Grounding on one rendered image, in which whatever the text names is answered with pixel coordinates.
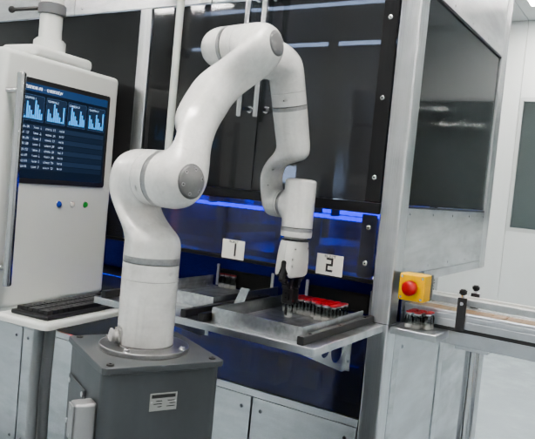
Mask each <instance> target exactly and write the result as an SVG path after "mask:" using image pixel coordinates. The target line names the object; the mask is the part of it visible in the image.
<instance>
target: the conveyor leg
mask: <svg viewBox="0 0 535 439"><path fill-rule="evenodd" d="M455 348H457V349H462V350H465V356H464V371H463V379H462V387H461V395H460V403H459V410H458V419H457V433H456V439H475V431H476V423H477V408H478V401H479V393H480V385H481V377H482V369H483V361H484V355H488V354H490V353H489V352H485V351H481V350H476V349H472V348H465V347H460V346H456V345H455Z"/></svg>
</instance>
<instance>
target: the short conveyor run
mask: <svg viewBox="0 0 535 439"><path fill-rule="evenodd" d="M472 289H473V291H474V293H471V296H467V292H468V291H466V289H461V290H459V293H460V294H452V293H446V292H441V291H436V290H433V295H432V301H427V302H424V303H420V302H414V301H412V302H410V303H408V302H405V305H404V306H403V322H404V321H405V315H406V310H409V309H412V308H417V309H419V310H421V309H422V310H426V311H427V312H428V311H432V312H435V315H434V317H435V320H434V328H441V329H445V330H449V337H447V338H445V339H443V340H441V341H440V342H443V343H448V344H452V345H456V346H460V347H465V348H472V349H476V350H481V351H485V352H489V353H493V354H498V355H505V356H510V357H514V358H519V359H522V360H527V361H535V319H531V318H535V307H529V306H524V305H519V304H513V303H508V302H502V301H493V300H487V299H482V298H479V297H480V294H478V293H477V291H478V290H480V286H478V285H474V286H472ZM438 301H441V302H438ZM442 302H447V303H451V304H447V303H442ZM452 304H457V305H452ZM479 308H481V309H479ZM482 309H486V310H490V311H486V310H482ZM492 311H496V312H501V313H505V314H501V313H496V312H492ZM511 314H515V315H511ZM516 315H520V316H516ZM521 316H525V317H531V318H525V317H521Z"/></svg>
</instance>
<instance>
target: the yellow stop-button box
mask: <svg viewBox="0 0 535 439"><path fill-rule="evenodd" d="M408 280H412V281H414V282H415V283H416V285H417V292H416V294H414V295H411V296H407V295H405V294H403V292H402V284H403V283H404V282H405V281H408ZM433 281H434V275H433V274H423V273H418V272H411V271H409V272H404V273H401V274H400V282H399V291H398V299H401V300H406V301H414V302H420V303H424V302H427V301H431V298H432V290H433Z"/></svg>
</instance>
